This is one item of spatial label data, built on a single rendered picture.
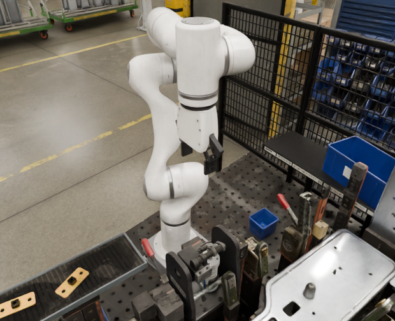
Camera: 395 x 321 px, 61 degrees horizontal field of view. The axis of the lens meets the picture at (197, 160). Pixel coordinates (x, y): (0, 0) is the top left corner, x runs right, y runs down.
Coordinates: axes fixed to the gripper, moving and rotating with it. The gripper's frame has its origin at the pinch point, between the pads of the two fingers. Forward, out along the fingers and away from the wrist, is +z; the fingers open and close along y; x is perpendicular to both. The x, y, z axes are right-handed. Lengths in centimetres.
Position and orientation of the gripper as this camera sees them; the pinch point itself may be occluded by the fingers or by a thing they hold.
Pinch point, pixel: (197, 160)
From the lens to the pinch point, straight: 80.3
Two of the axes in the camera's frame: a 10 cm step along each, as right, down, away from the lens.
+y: 5.9, 4.7, -6.6
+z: 0.0, 8.1, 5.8
